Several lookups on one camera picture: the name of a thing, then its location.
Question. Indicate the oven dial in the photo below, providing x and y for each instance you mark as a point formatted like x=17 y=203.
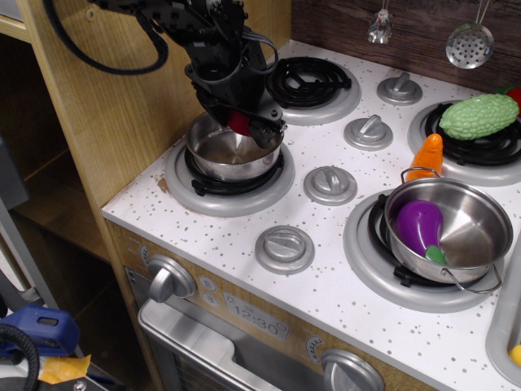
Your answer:
x=169 y=279
x=346 y=371

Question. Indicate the hanging clear utensil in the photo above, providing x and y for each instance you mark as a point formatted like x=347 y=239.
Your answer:
x=380 y=28

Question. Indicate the burner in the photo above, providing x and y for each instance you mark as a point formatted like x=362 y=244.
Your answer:
x=371 y=259
x=178 y=179
x=313 y=91
x=492 y=161

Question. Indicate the green toy bitter gourd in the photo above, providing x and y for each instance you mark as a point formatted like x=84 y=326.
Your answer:
x=479 y=116

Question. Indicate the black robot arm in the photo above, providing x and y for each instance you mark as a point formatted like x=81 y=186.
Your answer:
x=227 y=65

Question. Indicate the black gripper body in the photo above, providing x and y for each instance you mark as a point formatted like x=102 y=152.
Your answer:
x=243 y=89

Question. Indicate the left oven dial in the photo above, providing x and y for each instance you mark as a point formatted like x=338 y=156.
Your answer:
x=169 y=279

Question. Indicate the grey stovetop knob front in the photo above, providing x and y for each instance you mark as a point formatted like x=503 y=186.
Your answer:
x=284 y=250

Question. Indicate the grey toy sink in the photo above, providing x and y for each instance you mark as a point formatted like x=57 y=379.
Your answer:
x=504 y=332

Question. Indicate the wooden side cabinet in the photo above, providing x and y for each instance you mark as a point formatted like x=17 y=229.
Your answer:
x=116 y=126

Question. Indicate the front right burner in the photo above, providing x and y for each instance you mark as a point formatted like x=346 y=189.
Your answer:
x=371 y=259

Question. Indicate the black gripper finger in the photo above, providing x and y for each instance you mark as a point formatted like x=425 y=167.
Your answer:
x=267 y=134
x=217 y=109

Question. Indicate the front left burner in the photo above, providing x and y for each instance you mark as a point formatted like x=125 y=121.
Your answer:
x=178 y=179

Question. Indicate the grey stovetop knob upper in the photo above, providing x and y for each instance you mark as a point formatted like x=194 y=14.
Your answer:
x=368 y=134

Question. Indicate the small steel saucepan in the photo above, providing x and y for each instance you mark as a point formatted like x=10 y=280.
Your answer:
x=224 y=155

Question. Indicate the red toy sweet potato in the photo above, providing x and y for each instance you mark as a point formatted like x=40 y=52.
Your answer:
x=239 y=123

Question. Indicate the orange toy carrot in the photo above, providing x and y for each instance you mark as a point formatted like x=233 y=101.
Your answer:
x=428 y=161

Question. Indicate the grey stovetop knob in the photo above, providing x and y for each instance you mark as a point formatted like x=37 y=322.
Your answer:
x=368 y=134
x=284 y=250
x=400 y=91
x=330 y=186

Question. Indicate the silver oven door handle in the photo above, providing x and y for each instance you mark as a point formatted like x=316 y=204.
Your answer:
x=185 y=336

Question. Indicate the hanging steel skimmer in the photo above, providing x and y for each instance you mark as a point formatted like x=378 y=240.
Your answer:
x=470 y=45

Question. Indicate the right oven dial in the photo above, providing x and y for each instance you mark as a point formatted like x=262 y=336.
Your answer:
x=346 y=371

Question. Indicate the back left burner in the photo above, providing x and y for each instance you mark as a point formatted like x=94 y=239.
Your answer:
x=313 y=91

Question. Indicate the purple toy eggplant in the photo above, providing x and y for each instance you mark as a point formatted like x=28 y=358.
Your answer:
x=419 y=225

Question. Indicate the blue clamp tool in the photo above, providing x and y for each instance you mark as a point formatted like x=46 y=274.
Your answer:
x=53 y=332

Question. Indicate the red toy pepper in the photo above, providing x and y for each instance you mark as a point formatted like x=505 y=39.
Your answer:
x=513 y=95

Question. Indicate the grey stovetop knob middle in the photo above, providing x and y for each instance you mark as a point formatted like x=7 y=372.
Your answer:
x=330 y=186

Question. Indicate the yellow tape piece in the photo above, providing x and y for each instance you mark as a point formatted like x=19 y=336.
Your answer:
x=58 y=370

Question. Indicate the yellow toy in sink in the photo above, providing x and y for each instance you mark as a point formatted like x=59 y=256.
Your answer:
x=515 y=355

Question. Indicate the oven clock display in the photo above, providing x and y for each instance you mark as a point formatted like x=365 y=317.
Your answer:
x=264 y=321

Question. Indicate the grey stovetop knob back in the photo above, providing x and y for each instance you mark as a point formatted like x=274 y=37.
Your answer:
x=400 y=91

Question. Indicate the steel pan with handles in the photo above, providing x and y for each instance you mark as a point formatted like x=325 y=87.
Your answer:
x=476 y=233

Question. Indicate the back right burner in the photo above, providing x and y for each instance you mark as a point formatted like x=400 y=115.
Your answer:
x=492 y=161

